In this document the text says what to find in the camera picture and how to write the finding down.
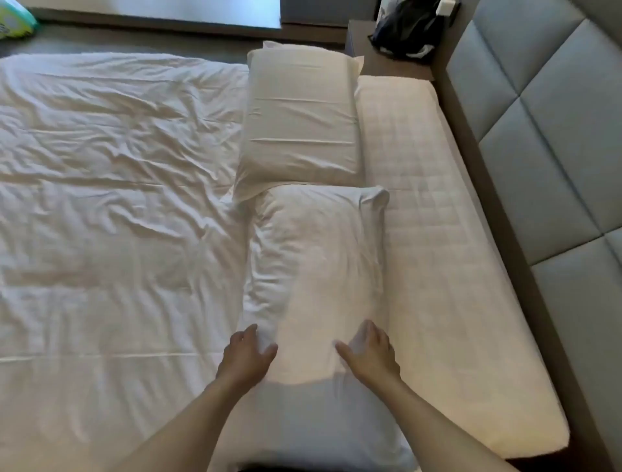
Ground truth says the person's left forearm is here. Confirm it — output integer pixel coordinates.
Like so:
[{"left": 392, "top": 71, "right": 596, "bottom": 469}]
[{"left": 101, "top": 375, "right": 258, "bottom": 472}]

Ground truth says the white duvet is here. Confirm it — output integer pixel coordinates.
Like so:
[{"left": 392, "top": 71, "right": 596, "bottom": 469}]
[{"left": 0, "top": 52, "right": 253, "bottom": 472}]

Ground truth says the white quilted mattress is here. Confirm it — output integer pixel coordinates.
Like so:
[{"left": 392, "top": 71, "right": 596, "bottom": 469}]
[{"left": 354, "top": 75, "right": 570, "bottom": 461}]

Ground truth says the grey padded headboard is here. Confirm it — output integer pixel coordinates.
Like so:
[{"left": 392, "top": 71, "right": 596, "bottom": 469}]
[{"left": 445, "top": 0, "right": 622, "bottom": 472}]

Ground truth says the green patterned packet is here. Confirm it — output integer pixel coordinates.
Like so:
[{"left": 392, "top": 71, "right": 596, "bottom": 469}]
[{"left": 0, "top": 0, "right": 40, "bottom": 41}]

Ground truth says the wrinkled white pillow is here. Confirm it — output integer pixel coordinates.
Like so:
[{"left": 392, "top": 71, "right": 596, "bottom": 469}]
[{"left": 232, "top": 186, "right": 420, "bottom": 472}]

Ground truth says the black bag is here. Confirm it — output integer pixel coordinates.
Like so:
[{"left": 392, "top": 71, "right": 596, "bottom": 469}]
[{"left": 368, "top": 0, "right": 446, "bottom": 66}]

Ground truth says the person's right hand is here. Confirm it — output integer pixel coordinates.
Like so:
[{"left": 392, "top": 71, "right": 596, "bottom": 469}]
[{"left": 334, "top": 319, "right": 402, "bottom": 389}]

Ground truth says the person's right forearm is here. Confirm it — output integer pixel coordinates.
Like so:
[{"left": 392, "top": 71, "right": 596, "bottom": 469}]
[{"left": 359, "top": 373, "right": 521, "bottom": 472}]

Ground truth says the dark wooden nightstand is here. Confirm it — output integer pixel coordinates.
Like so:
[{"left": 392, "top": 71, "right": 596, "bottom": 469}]
[{"left": 345, "top": 19, "right": 434, "bottom": 82}]

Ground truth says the smooth cream pillow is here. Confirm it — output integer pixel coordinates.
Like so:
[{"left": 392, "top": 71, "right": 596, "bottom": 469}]
[{"left": 232, "top": 41, "right": 366, "bottom": 203}]

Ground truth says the person's left hand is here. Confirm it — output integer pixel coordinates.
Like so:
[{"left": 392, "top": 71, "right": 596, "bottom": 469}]
[{"left": 215, "top": 324, "right": 279, "bottom": 388}]

